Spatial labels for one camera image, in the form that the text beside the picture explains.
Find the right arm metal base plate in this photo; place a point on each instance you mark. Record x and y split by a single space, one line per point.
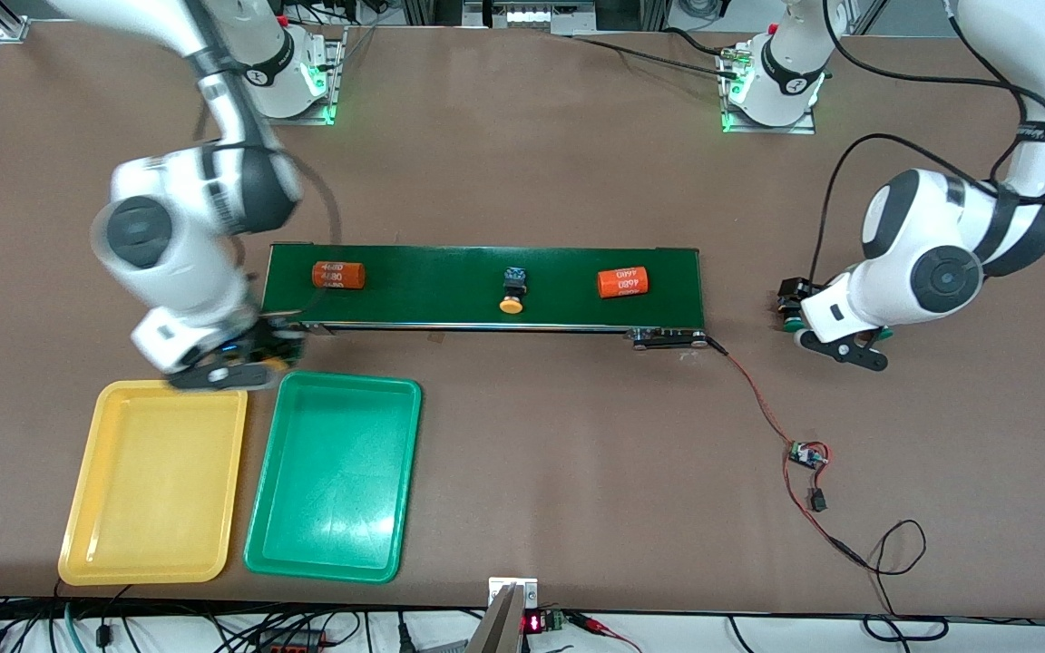
291 119

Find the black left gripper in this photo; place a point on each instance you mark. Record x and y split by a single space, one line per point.
792 297

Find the yellow mushroom push button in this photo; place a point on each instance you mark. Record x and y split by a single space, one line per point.
512 304
279 363

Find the grey metal bar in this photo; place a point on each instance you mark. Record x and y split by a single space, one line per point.
495 630

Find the yellow plastic tray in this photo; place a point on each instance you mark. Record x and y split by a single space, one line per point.
155 526

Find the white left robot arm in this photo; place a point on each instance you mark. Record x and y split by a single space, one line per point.
931 227

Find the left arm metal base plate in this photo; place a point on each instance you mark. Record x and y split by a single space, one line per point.
772 130

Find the small controller circuit board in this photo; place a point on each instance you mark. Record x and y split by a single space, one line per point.
805 455

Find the aluminium frame rack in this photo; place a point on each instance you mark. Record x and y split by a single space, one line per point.
477 9

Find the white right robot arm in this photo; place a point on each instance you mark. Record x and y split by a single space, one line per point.
178 236

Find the green mushroom push button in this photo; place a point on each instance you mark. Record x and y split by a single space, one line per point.
885 336
793 325

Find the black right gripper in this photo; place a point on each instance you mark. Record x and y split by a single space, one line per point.
267 341

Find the red digit display module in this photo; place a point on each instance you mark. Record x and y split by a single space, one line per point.
536 622

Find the silver metal bracket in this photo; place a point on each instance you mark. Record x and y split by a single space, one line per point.
513 585

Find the green conveyor belt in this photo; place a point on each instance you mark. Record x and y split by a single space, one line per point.
432 281

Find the orange printed cylinder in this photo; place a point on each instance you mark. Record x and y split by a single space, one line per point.
338 275
622 282

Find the aluminium profile bracket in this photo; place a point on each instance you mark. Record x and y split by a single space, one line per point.
13 29

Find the orange connector block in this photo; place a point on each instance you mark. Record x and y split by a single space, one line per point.
291 642

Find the red clip lead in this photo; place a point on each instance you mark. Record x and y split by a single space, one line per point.
595 624

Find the green plastic tray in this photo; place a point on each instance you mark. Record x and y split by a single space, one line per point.
332 535

